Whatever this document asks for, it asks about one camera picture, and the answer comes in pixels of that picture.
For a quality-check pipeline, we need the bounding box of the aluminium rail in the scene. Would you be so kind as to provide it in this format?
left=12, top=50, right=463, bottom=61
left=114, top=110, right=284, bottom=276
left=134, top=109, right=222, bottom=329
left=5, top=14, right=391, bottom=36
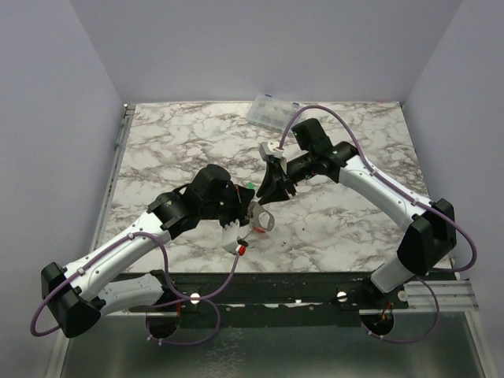
left=89, top=103, right=136, bottom=252
left=89, top=275, right=479, bottom=316

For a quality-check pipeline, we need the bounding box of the clear plastic organizer box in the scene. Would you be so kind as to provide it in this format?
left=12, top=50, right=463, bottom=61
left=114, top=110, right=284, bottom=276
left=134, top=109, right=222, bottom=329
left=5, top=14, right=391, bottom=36
left=246, top=94, right=304, bottom=133

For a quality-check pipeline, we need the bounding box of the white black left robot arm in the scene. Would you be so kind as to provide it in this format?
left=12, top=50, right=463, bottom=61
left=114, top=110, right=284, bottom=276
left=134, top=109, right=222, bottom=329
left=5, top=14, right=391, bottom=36
left=40, top=164, right=255, bottom=339

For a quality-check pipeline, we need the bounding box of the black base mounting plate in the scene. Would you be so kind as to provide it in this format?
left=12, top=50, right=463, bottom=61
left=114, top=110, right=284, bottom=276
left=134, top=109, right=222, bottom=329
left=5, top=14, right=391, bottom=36
left=130, top=272, right=409, bottom=328

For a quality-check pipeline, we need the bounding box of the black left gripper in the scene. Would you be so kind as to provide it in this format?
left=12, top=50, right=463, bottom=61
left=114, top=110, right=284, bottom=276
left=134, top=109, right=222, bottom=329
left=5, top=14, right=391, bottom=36
left=201, top=184, right=254, bottom=232

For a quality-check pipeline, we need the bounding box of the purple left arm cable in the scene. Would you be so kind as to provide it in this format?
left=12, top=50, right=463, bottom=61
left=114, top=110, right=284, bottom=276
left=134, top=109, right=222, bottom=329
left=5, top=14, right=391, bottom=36
left=30, top=231, right=241, bottom=347

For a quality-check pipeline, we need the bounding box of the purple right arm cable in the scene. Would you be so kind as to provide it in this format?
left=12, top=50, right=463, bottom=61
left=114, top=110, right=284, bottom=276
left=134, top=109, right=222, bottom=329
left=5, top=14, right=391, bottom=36
left=278, top=105, right=478, bottom=342

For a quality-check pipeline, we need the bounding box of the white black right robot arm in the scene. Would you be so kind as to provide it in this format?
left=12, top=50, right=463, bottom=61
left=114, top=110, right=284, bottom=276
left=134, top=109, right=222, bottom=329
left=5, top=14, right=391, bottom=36
left=258, top=118, right=457, bottom=308

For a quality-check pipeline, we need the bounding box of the aluminium left side rail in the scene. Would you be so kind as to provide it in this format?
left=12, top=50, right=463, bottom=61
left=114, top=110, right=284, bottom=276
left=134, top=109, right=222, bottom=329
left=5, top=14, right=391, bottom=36
left=89, top=103, right=136, bottom=252

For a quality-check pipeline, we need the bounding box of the aluminium front rail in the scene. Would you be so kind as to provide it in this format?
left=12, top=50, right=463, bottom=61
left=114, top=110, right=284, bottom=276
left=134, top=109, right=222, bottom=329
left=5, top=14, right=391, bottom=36
left=89, top=275, right=479, bottom=316

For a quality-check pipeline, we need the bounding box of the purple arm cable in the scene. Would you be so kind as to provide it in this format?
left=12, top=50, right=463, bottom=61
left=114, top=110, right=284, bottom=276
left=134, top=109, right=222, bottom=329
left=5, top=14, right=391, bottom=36
left=30, top=231, right=241, bottom=347
left=278, top=105, right=478, bottom=342

